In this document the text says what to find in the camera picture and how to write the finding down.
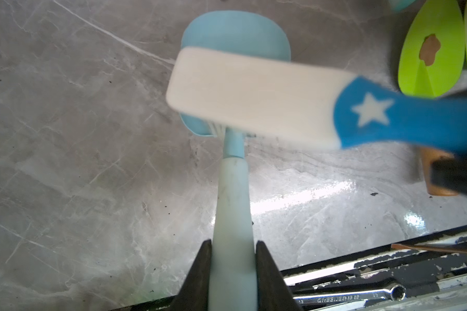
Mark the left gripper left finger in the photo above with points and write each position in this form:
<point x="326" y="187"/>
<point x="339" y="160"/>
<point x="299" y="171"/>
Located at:
<point x="193" y="294"/>

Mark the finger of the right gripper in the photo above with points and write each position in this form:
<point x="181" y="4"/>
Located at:
<point x="450" y="174"/>

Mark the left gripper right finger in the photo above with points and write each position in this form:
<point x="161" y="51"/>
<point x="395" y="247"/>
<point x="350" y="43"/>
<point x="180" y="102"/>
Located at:
<point x="273" y="293"/>

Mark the light blue round trowel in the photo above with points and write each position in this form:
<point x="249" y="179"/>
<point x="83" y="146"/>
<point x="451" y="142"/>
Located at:
<point x="233" y="283"/>

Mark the white brush blue handle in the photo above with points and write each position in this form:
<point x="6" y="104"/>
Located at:
<point x="320" y="107"/>

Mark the steel combination wrench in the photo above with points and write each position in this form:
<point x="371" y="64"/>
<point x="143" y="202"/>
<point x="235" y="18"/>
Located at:
<point x="391" y="292"/>

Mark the green pointed trowel wooden handle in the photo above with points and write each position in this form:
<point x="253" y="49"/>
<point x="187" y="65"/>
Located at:
<point x="431" y="63"/>

